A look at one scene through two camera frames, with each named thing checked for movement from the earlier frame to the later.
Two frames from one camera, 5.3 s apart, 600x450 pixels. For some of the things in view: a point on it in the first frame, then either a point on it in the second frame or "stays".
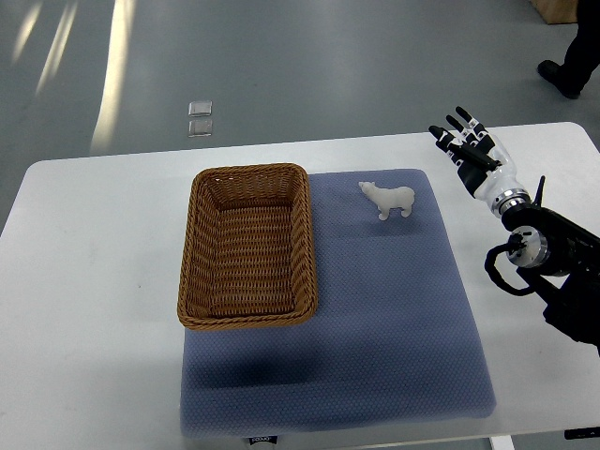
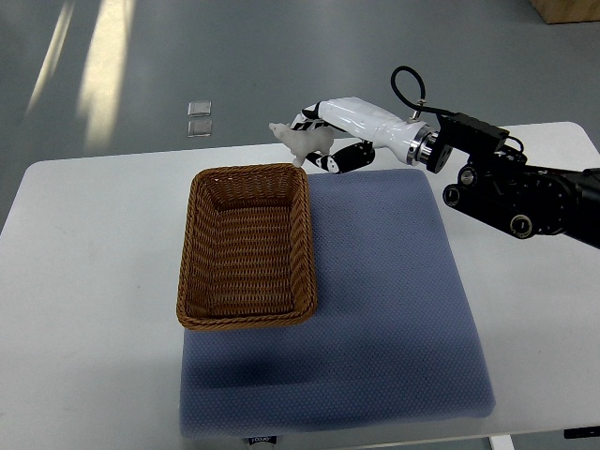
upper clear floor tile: (200, 109) stays
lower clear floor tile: (200, 127) stays
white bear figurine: (387, 199) to (302, 142)
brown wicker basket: (247, 257) stays
